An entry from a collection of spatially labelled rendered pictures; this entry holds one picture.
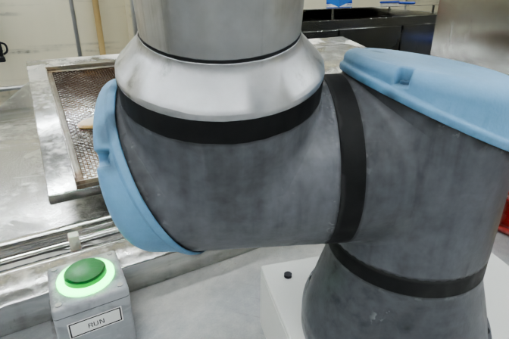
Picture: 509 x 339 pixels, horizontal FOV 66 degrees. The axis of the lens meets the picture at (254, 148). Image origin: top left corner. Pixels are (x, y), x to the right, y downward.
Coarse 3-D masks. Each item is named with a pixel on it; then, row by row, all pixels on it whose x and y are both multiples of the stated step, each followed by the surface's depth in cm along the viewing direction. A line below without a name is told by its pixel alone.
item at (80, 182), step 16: (80, 64) 99; (96, 64) 100; (112, 64) 102; (48, 80) 89; (64, 80) 92; (80, 80) 93; (96, 80) 94; (96, 96) 87; (80, 112) 80; (64, 128) 74; (80, 144) 70; (80, 176) 62
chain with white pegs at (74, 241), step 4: (72, 232) 52; (76, 232) 52; (68, 236) 51; (72, 236) 51; (76, 236) 51; (72, 240) 51; (76, 240) 51; (72, 244) 51; (76, 244) 52; (80, 244) 52; (72, 248) 52; (76, 248) 52; (80, 248) 52; (68, 252) 53; (24, 264) 50; (12, 268) 50
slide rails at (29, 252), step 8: (88, 232) 55; (96, 232) 55; (104, 232) 55; (112, 232) 55; (56, 240) 54; (64, 240) 54; (80, 240) 54; (88, 240) 54; (112, 240) 54; (24, 248) 52; (32, 248) 52; (40, 248) 52; (48, 248) 52; (56, 248) 52; (88, 248) 52; (0, 256) 51; (8, 256) 51; (16, 256) 51; (24, 256) 51; (32, 256) 51; (56, 256) 51; (0, 264) 49; (32, 264) 49; (0, 272) 48
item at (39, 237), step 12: (108, 216) 57; (60, 228) 54; (72, 228) 54; (84, 228) 55; (96, 228) 56; (12, 240) 52; (24, 240) 52; (36, 240) 53; (48, 240) 53; (0, 252) 51
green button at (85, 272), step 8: (72, 264) 41; (80, 264) 41; (88, 264) 41; (96, 264) 41; (104, 264) 41; (64, 272) 40; (72, 272) 39; (80, 272) 39; (88, 272) 39; (96, 272) 39; (104, 272) 40; (64, 280) 39; (72, 280) 38; (80, 280) 38; (88, 280) 38; (96, 280) 39
